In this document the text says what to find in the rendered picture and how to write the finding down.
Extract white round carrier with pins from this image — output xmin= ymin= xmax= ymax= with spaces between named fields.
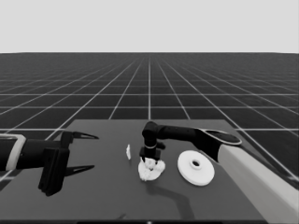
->
xmin=137 ymin=157 xmax=166 ymax=182

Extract large thick white disc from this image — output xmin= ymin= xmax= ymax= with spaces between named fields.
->
xmin=177 ymin=149 xmax=216 ymax=188

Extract small thin T-shaped piece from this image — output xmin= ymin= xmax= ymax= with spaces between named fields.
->
xmin=125 ymin=143 xmax=133 ymax=161

